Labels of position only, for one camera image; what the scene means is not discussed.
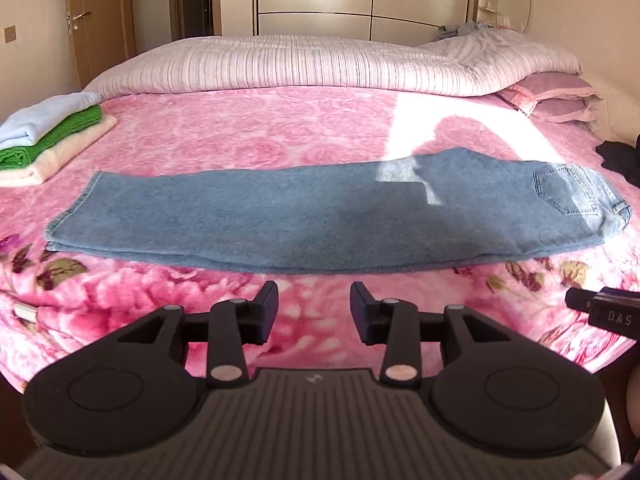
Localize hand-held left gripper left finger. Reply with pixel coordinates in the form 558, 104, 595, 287
116, 281, 279, 388

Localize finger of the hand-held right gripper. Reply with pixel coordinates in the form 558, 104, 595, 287
564, 287, 603, 312

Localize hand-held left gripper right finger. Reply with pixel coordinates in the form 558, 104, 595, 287
350, 281, 512, 387

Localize blue denim jeans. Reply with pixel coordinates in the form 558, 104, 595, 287
44, 147, 632, 276

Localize black garment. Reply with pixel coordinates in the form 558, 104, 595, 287
594, 132, 640, 189

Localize white quilted headboard cushion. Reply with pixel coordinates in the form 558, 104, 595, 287
575, 62, 640, 149

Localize pink pillow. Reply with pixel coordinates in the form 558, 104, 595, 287
499, 73, 599, 112
529, 99, 609, 124

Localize pink floral blanket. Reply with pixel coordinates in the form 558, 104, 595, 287
0, 82, 640, 397

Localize striped lilac duvet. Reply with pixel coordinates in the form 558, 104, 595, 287
87, 27, 584, 101

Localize folded cream garment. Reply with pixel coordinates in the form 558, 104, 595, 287
0, 114, 119, 189

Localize light blue crumpled cloth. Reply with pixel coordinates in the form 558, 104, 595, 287
457, 20, 496, 36

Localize folded green knit garment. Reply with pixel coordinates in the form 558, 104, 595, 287
0, 104, 104, 171

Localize wooden door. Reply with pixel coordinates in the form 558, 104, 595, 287
67, 0, 137, 89

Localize oval wall mirror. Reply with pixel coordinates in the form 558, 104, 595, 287
499, 0, 534, 36

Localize small white wall shelf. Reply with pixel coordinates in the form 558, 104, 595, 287
474, 0, 504, 29

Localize metal door handle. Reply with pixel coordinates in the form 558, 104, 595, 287
66, 9, 94, 31

